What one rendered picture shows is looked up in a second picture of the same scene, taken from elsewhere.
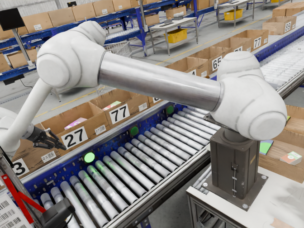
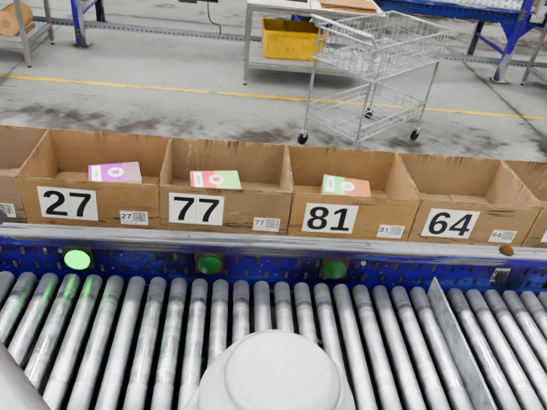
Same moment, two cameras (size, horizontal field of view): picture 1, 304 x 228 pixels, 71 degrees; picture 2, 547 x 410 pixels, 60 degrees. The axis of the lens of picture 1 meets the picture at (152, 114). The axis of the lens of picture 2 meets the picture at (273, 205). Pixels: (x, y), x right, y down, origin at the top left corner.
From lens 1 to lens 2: 0.71 m
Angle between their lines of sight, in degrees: 23
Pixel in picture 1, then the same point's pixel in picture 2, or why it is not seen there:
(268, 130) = not seen: outside the picture
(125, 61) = not seen: outside the picture
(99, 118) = (139, 194)
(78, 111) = (137, 147)
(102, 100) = (206, 152)
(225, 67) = (204, 381)
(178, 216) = not seen: outside the picture
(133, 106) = (240, 212)
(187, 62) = (494, 175)
